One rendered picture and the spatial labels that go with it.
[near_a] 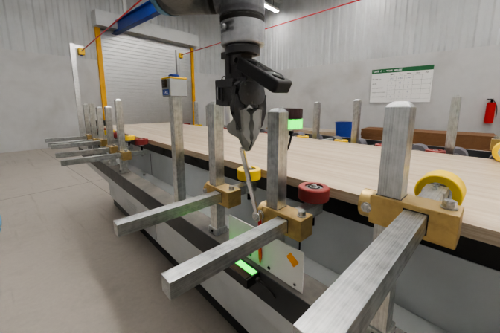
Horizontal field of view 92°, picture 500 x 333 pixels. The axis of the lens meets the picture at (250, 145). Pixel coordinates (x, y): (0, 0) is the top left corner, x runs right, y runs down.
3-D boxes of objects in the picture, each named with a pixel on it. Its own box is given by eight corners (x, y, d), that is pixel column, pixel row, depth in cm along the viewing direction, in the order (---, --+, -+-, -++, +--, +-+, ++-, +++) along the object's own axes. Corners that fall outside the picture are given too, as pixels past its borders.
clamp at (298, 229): (300, 243, 52) (300, 221, 52) (256, 221, 62) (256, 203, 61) (313, 233, 56) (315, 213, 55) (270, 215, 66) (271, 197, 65)
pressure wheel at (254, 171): (261, 204, 79) (261, 169, 77) (236, 204, 79) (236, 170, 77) (260, 195, 87) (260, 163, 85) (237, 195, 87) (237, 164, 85)
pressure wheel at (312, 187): (317, 235, 60) (319, 192, 58) (291, 224, 65) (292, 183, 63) (332, 224, 65) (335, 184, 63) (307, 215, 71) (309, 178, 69)
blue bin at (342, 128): (352, 152, 568) (353, 123, 556) (329, 149, 604) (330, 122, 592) (359, 149, 609) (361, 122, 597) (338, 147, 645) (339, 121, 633)
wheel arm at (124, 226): (118, 241, 53) (117, 224, 53) (114, 235, 56) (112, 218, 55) (256, 192, 83) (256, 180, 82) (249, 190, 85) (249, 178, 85)
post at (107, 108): (111, 175, 168) (105, 105, 160) (110, 174, 171) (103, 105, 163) (117, 174, 171) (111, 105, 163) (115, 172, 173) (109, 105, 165)
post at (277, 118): (275, 298, 61) (279, 108, 53) (265, 290, 64) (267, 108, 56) (283, 291, 64) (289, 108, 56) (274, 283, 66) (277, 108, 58)
